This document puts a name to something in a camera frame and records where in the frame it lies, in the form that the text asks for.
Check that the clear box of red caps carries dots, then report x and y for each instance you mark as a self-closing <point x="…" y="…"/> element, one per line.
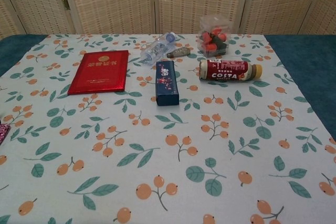
<point x="214" y="40"/>

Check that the small oval metallic trinket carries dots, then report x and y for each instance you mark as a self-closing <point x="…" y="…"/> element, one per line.
<point x="179" y="52"/>

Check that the red Costa coffee bottle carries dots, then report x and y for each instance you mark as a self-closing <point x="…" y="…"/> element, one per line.
<point x="225" y="71"/>

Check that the woven bamboo folding screen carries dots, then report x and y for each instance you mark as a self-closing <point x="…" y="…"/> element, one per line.
<point x="118" y="1"/>

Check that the dark blue long box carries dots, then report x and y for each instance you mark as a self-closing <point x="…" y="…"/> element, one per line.
<point x="166" y="85"/>

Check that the blue felt table cover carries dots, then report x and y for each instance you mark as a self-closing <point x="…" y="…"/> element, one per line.
<point x="302" y="51"/>

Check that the pink patterned pouch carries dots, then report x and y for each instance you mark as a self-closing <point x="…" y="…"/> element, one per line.
<point x="4" y="132"/>

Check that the brass screen hinge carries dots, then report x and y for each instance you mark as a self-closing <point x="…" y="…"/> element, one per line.
<point x="65" y="3"/>

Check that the red certificate folder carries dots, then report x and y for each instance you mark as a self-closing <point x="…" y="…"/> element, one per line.
<point x="101" y="73"/>

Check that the clear plastic water bottle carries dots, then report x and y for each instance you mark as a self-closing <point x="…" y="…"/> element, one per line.
<point x="156" y="50"/>

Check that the floral orange berry tablecloth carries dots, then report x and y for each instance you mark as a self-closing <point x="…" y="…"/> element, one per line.
<point x="168" y="142"/>

